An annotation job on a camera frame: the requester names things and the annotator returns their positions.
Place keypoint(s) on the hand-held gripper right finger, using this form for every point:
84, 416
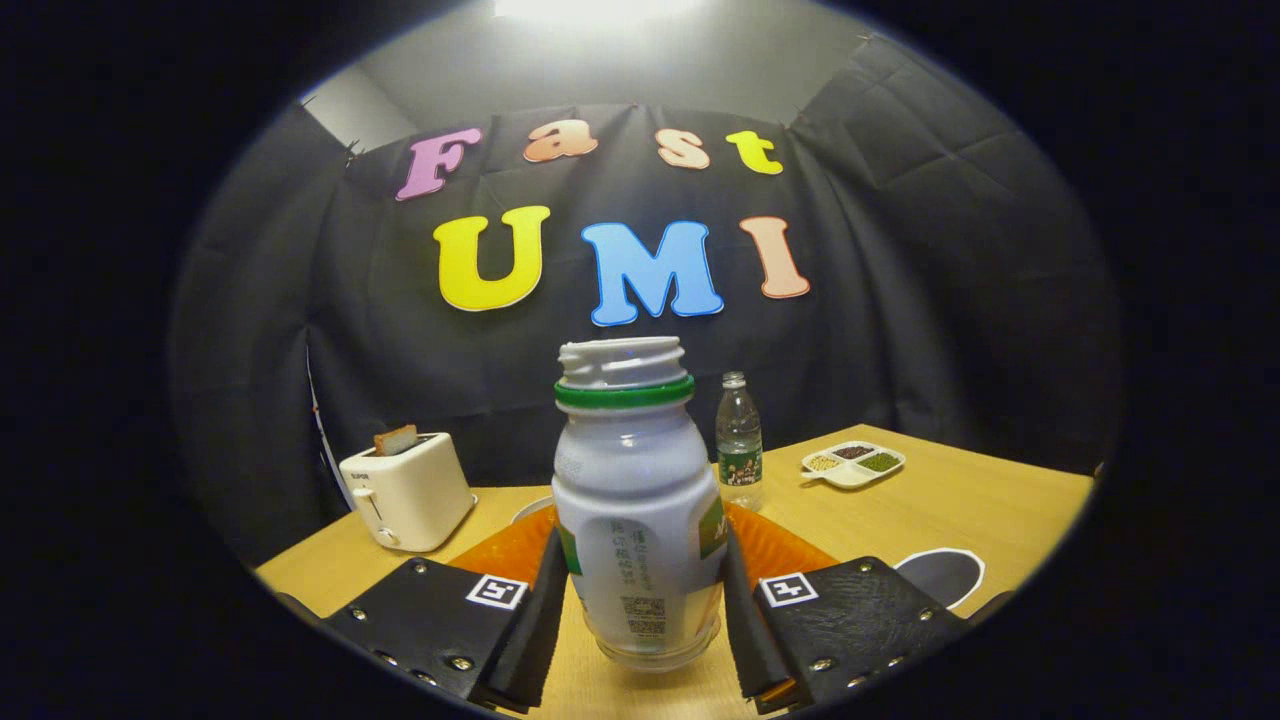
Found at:
860, 620

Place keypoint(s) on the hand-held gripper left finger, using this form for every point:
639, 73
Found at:
440, 620

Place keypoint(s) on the white cup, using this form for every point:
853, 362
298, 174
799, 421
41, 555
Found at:
940, 578

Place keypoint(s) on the clear plastic water bottle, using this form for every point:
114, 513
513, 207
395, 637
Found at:
740, 450

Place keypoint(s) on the white toaster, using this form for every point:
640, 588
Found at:
415, 495

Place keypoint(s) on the wooden table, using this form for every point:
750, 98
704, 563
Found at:
950, 510

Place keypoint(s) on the round white plate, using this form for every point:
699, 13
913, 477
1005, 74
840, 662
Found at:
530, 508

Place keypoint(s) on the white divided tray with beans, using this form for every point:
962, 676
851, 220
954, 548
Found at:
850, 475

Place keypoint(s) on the toast slice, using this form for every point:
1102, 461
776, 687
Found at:
396, 440

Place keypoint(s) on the black backdrop cloth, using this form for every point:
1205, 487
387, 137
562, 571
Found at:
950, 300

